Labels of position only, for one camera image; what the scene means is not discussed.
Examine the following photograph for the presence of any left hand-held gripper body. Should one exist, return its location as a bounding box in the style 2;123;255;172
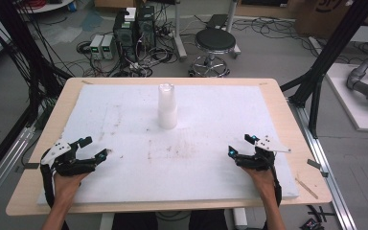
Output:
40;139;98;177

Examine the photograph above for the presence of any grey bench power supply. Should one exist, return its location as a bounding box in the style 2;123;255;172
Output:
102;34;117;60
89;34;105;60

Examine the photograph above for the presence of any black computer tower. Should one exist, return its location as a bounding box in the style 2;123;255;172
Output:
136;5;157;50
112;11;139;63

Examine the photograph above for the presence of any white table leg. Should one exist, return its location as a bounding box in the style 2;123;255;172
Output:
232;207;249;230
99;212;116;230

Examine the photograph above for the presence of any person's left hand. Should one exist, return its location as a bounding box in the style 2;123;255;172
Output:
53;172;90;206

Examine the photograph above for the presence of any black printed packet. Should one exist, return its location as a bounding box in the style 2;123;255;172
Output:
299;218;326;230

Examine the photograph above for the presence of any white foam mat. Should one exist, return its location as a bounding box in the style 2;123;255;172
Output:
36;83;301;206

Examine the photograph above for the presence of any grey desk leg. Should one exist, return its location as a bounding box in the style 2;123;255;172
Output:
171;0;189;62
225;0;242;59

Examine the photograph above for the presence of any thin wooden stick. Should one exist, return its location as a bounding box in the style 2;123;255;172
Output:
294;176;319;200

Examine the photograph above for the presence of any round white table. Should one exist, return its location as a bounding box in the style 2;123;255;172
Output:
14;0;75;14

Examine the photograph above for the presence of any person's right leg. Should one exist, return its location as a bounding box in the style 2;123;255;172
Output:
188;209;227;230

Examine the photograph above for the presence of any black metal frame post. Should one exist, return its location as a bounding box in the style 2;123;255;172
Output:
280;0;368;139
0;0;75;190

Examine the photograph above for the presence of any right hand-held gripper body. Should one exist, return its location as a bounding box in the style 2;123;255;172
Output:
234;135;292;173

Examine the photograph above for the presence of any black round stool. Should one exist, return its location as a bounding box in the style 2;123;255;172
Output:
189;27;238;79

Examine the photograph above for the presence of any aluminium floor rail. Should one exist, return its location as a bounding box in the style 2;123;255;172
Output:
287;98;359;230
0;125;36;215

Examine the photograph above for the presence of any person's right hand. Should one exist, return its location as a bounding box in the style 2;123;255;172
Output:
240;166;278;203

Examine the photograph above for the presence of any grey tape strip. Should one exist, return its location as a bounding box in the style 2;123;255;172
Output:
306;158;330;178
14;162;41;173

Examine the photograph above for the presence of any light wooden table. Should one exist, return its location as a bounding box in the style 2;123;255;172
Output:
5;77;333;218

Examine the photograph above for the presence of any tangle of floor cables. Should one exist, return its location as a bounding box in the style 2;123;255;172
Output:
75;18;180;79

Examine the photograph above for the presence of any brown cardboard box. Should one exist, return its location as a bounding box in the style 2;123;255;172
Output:
294;0;368;40

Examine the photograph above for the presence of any small white box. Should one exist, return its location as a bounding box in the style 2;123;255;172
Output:
124;7;138;23

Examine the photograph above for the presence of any white floor board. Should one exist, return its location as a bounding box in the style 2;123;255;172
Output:
325;62;368;133

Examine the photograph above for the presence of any black flat device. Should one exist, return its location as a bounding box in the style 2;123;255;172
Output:
205;13;230;31

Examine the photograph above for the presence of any translucent white plastic bottle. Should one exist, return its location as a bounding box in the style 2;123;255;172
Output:
157;82;178;130

